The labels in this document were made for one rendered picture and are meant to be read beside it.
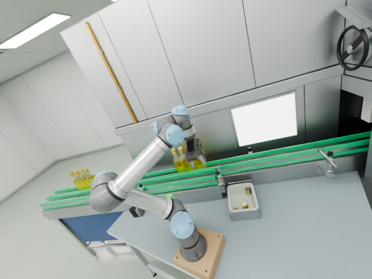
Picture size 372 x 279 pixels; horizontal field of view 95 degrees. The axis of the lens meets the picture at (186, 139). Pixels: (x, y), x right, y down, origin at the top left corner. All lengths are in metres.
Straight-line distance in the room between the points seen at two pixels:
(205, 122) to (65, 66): 4.71
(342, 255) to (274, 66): 1.02
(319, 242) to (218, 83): 1.03
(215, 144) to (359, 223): 0.89
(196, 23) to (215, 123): 0.64
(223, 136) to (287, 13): 0.80
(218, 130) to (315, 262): 0.87
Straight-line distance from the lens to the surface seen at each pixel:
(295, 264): 1.10
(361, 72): 1.30
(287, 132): 1.41
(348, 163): 1.48
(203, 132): 1.31
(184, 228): 0.92
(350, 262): 1.15
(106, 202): 0.74
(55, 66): 5.76
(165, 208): 0.99
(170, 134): 0.65
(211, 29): 1.20
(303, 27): 1.30
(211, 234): 1.13
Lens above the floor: 1.74
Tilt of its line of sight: 25 degrees down
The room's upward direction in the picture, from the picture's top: 21 degrees counter-clockwise
